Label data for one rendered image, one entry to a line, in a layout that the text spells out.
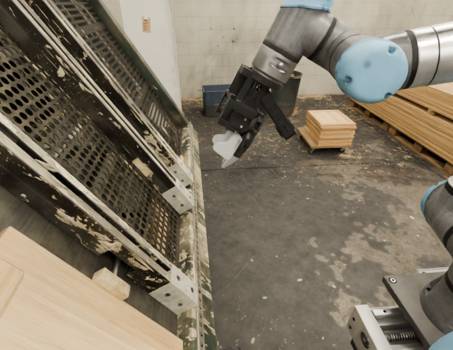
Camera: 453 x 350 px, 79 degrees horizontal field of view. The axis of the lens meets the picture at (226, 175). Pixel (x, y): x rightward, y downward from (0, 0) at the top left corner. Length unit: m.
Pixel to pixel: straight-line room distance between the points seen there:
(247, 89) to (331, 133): 3.02
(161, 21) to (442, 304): 3.84
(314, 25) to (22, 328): 0.63
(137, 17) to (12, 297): 3.77
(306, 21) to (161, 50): 3.62
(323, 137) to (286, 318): 2.23
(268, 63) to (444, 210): 0.51
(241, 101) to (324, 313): 1.63
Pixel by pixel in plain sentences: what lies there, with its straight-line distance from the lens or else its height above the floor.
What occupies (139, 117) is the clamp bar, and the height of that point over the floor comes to 1.24.
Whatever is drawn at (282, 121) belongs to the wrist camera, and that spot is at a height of 1.42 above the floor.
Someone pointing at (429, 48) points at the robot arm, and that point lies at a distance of 0.44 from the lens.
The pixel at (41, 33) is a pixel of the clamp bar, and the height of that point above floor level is 1.55.
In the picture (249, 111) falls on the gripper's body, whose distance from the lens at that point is 0.53.
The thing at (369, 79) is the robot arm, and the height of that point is 1.54.
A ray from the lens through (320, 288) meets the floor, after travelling 2.08.
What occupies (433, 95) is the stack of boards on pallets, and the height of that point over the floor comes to 0.70.
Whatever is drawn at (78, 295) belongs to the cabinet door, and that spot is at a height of 1.17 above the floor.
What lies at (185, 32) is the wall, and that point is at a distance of 5.43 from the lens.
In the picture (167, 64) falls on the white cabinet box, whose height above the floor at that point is 0.90.
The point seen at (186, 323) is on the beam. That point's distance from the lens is 0.84.
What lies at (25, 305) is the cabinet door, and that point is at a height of 1.24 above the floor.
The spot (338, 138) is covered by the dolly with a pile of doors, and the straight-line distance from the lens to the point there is 3.62.
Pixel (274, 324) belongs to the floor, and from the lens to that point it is 1.88.
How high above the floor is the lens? 1.62
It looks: 32 degrees down
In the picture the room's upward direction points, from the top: straight up
